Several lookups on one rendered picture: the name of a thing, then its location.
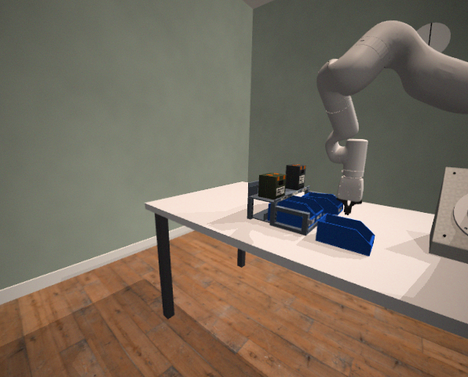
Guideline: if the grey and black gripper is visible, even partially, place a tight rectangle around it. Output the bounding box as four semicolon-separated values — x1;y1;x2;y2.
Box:
336;176;364;215

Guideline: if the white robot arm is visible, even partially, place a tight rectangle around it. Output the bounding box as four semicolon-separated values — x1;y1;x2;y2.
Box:
316;20;468;178

